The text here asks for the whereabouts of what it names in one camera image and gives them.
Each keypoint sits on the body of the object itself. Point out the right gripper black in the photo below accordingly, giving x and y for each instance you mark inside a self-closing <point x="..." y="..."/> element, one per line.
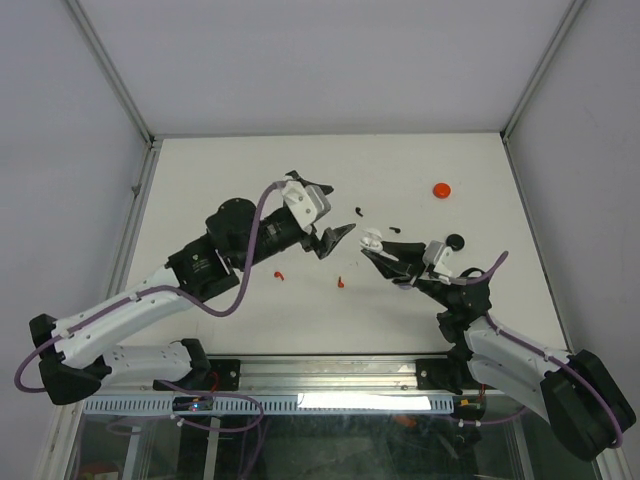
<point x="408" y="254"/>

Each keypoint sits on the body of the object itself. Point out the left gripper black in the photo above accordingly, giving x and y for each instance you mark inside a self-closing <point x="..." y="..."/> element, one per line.
<point x="331" y="237"/>

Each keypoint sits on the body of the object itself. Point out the white charging case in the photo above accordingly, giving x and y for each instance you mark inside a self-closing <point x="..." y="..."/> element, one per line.
<point x="371" y="240"/>

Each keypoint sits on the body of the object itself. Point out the orange round case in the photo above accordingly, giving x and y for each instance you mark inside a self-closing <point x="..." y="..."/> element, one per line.
<point x="442" y="190"/>

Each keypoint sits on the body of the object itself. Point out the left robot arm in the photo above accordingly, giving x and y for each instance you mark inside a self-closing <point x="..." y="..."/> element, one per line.
<point x="80" y="354"/>

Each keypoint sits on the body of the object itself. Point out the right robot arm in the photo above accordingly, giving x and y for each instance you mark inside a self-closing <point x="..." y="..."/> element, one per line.
<point x="573" y="392"/>

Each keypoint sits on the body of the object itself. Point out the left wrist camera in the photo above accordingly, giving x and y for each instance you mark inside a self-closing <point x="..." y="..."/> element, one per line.
<point x="306" y="211"/>

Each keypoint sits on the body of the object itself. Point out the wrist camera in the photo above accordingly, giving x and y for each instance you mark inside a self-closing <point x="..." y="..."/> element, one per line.
<point x="435" y="258"/>
<point x="306" y="211"/>

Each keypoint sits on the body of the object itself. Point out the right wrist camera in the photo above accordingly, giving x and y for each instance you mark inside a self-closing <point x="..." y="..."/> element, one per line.
<point x="435" y="258"/>

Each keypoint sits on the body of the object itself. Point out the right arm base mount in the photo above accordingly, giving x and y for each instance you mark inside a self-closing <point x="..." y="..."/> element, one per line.
<point x="439" y="374"/>

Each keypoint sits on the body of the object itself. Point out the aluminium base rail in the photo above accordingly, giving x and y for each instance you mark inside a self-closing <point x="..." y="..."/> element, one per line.
<point x="359" y="373"/>

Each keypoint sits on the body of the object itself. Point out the left aluminium frame post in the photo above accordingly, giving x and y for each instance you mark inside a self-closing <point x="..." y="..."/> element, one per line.
<point x="106" y="65"/>

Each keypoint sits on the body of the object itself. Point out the aluminium frame post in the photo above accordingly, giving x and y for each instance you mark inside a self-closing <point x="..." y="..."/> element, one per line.
<point x="560" y="34"/>
<point x="106" y="65"/>

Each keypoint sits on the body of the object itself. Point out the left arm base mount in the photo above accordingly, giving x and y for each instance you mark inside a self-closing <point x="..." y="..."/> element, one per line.
<point x="222" y="374"/>

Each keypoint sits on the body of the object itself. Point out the white slotted cable duct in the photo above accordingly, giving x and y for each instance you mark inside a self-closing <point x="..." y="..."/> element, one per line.
<point x="297" y="404"/>

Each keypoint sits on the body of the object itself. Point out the right aluminium frame post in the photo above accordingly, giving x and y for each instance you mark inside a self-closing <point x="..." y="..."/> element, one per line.
<point x="560" y="34"/>

